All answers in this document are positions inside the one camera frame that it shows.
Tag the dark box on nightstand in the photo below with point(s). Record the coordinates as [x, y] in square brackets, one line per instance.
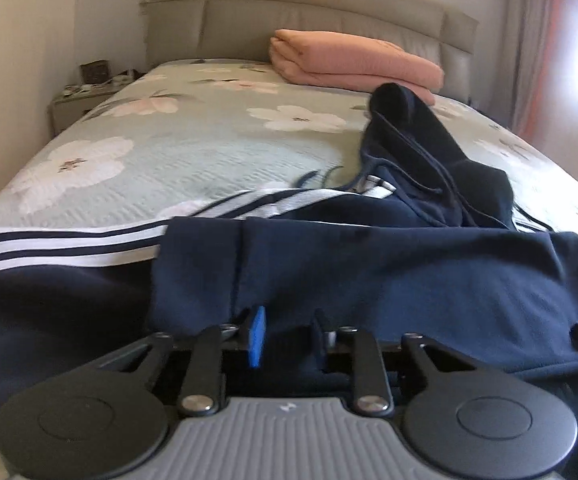
[95, 72]

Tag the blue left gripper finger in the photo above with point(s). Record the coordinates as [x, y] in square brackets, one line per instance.
[354, 352]
[229, 344]

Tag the beige padded headboard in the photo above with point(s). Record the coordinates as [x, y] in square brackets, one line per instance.
[240, 29]

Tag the beige nightstand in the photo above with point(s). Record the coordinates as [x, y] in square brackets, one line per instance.
[74, 102]

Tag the navy zip hoodie white stripes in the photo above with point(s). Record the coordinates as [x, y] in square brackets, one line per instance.
[319, 279]

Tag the beige and orange curtain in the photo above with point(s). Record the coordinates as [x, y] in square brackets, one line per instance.
[529, 37]

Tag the floral quilted bedspread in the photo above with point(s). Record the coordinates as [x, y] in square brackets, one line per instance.
[169, 150]

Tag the folded pink blanket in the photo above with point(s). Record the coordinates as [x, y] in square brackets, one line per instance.
[349, 62]

